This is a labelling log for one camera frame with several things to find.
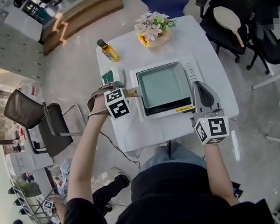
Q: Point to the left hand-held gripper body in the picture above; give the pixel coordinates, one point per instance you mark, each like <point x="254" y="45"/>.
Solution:
<point x="117" y="103"/>

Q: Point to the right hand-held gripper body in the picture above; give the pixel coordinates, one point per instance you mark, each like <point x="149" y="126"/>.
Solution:
<point x="213" y="128"/>

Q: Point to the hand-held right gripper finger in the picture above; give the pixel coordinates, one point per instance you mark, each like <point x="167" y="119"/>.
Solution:
<point x="215" y="98"/>
<point x="196" y="97"/>

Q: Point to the white induction cooktop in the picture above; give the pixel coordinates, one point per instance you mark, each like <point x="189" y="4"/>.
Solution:
<point x="192" y="68"/>

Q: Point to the person's left forearm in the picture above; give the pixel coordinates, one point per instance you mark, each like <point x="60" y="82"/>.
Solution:
<point x="83" y="157"/>

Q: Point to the person's right forearm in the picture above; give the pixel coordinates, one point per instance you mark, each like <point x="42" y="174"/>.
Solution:
<point x="218" y="173"/>

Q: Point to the green and white packet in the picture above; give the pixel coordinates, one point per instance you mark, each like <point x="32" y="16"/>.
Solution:
<point x="108" y="76"/>

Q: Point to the table with white tablecloth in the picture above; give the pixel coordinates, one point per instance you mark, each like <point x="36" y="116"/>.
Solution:
<point x="137" y="133"/>

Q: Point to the person's grey jeans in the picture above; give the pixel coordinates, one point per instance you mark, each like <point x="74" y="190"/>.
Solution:
<point x="172" y="155"/>

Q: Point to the yellow oil bottle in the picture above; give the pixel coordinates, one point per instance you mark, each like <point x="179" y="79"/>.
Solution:
<point x="110" y="52"/>

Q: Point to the black high-back office chair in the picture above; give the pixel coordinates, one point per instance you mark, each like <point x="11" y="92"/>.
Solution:
<point x="223" y="39"/>

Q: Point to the black mesh visitor chair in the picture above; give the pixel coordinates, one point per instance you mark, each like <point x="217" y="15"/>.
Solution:
<point x="52" y="133"/>

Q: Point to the black office chair with armrests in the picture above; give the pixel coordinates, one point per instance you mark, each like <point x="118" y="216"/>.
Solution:
<point x="272" y="48"/>

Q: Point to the flower arrangement with sunflower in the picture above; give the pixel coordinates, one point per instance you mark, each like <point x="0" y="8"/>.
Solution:
<point x="152" y="29"/>

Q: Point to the wooden round paddle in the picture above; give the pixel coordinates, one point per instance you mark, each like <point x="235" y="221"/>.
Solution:
<point x="226" y="17"/>

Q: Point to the person's black shirt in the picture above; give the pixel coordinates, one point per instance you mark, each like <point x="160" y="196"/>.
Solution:
<point x="173" y="203"/>

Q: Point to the bag of clothing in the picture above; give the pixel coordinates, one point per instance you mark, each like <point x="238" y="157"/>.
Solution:
<point x="64" y="173"/>

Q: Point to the wooden steps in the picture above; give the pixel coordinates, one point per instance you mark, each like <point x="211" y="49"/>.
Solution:
<point x="87" y="19"/>

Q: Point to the blue chair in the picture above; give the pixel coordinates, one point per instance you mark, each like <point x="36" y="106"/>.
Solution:
<point x="165" y="0"/>

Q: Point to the teal bin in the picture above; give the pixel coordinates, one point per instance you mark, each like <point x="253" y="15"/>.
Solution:
<point x="42" y="15"/>

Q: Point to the white cabinet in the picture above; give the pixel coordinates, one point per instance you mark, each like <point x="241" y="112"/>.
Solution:
<point x="24" y="24"/>

